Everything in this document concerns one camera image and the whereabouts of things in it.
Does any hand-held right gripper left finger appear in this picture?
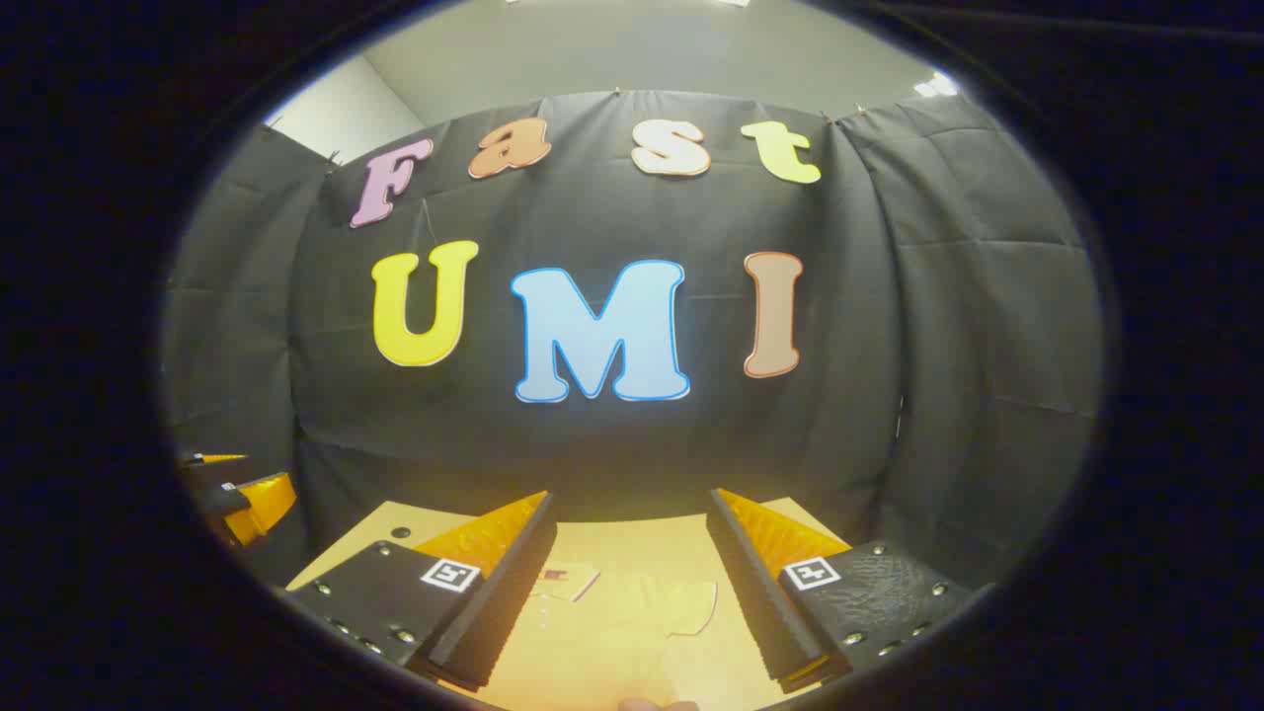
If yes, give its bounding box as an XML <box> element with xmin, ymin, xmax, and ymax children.
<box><xmin>284</xmin><ymin>491</ymin><xmax>559</xmax><ymax>692</ymax></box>

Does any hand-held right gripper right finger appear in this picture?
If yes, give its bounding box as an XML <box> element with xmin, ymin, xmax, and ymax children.
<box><xmin>705</xmin><ymin>488</ymin><xmax>975</xmax><ymax>693</ymax></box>

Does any orange T-shirt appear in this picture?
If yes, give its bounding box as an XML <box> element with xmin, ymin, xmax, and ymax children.
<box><xmin>494</xmin><ymin>561</ymin><xmax>781</xmax><ymax>711</ymax></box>

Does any black backdrop cloth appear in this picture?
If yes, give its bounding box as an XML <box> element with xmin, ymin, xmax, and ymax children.
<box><xmin>161</xmin><ymin>89</ymin><xmax>1105</xmax><ymax>593</ymax></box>

